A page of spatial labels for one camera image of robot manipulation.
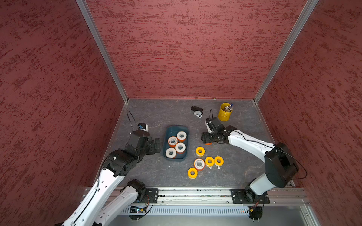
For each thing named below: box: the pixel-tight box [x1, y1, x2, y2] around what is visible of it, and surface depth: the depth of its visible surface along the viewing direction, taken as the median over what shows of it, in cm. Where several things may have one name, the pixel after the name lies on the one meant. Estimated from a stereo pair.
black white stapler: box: [190, 105, 204, 119], surface depth 112 cm
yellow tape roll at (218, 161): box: [213, 155, 224, 170], surface depth 87 cm
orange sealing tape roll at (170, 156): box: [165, 147, 177, 159], surface depth 89 cm
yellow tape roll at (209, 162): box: [204, 156, 215, 170], surface depth 87 cm
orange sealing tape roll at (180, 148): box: [174, 142, 187, 154], surface depth 92 cm
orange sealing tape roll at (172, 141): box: [167, 136, 178, 148], surface depth 94 cm
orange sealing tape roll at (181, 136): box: [176, 130, 187, 143], surface depth 98 cm
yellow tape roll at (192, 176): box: [187, 167, 198, 180], surface depth 83 cm
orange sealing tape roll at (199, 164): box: [193, 158, 206, 172], surface depth 85 cm
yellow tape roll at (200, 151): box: [195, 146, 206, 157], surface depth 91 cm
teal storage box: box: [162, 125, 190, 162], surface depth 94 cm
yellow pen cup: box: [217, 102, 234, 122], surface depth 102 cm
